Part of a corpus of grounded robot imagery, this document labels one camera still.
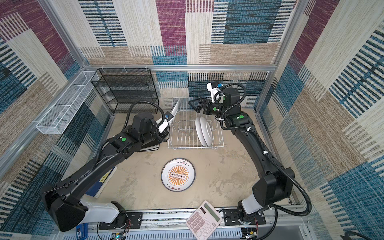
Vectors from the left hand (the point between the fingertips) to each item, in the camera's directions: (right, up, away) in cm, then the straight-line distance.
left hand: (166, 122), depth 74 cm
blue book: (-28, -29, -9) cm, 41 cm away
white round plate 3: (+21, -5, +17) cm, 28 cm away
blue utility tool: (-37, -49, -5) cm, 62 cm away
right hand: (+13, +8, -3) cm, 16 cm away
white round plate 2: (+17, -5, +15) cm, 23 cm away
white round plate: (+4, -30, +13) cm, 33 cm away
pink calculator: (+18, -47, -2) cm, 50 cm away
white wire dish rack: (+11, -4, +10) cm, 15 cm away
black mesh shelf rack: (-39, +25, +34) cm, 58 cm away
